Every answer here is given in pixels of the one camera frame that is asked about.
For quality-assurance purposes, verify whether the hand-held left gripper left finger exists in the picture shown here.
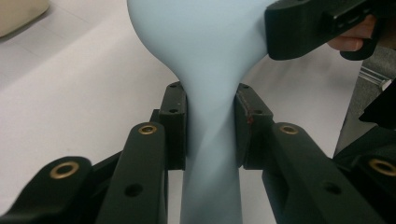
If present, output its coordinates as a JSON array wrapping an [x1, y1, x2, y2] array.
[[158, 81, 189, 171]]

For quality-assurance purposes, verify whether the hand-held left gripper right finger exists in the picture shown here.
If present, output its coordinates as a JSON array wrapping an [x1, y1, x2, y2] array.
[[233, 82, 275, 171]]

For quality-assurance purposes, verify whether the light blue hairbrush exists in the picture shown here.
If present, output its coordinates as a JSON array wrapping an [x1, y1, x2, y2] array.
[[126, 0, 275, 224]]

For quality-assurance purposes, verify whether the beige square cup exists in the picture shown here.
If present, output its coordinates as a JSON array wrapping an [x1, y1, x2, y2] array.
[[0, 0, 50, 38]]

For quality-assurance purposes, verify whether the white table cover sheet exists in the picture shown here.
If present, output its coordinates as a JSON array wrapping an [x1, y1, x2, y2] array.
[[0, 0, 363, 224]]

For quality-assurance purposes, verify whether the metal floor rail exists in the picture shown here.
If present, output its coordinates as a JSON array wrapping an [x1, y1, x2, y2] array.
[[358, 65, 393, 91]]

